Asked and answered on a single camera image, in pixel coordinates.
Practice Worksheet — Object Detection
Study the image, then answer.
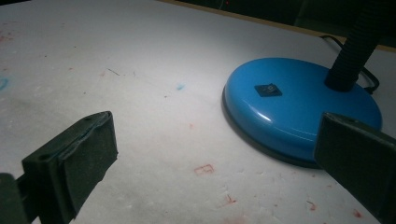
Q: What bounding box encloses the blue desk lamp base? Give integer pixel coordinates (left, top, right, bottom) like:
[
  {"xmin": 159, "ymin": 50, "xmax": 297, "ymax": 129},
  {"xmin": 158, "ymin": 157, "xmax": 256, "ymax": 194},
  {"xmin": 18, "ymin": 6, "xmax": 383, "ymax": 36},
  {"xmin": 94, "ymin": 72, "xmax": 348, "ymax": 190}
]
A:
[{"xmin": 221, "ymin": 0, "xmax": 396, "ymax": 169}]

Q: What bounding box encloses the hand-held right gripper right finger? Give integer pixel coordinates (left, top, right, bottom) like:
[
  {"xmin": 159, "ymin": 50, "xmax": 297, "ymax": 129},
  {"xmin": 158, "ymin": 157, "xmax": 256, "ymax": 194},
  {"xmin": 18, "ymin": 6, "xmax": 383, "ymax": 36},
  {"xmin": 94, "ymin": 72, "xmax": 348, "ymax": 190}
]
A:
[{"xmin": 313, "ymin": 112, "xmax": 396, "ymax": 224}]

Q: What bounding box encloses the black flexible lamp neck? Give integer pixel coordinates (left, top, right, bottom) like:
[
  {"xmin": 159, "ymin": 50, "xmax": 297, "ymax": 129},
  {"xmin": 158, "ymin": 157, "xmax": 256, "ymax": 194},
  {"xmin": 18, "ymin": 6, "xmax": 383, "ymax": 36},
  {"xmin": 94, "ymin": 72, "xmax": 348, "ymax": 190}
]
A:
[{"xmin": 319, "ymin": 34, "xmax": 380, "ymax": 95}]

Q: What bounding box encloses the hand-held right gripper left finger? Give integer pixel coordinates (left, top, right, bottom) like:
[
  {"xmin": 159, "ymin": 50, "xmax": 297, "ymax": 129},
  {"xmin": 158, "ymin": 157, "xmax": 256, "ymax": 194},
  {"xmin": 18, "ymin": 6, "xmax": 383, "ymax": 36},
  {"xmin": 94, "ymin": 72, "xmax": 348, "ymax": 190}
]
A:
[{"xmin": 21, "ymin": 110, "xmax": 119, "ymax": 224}]

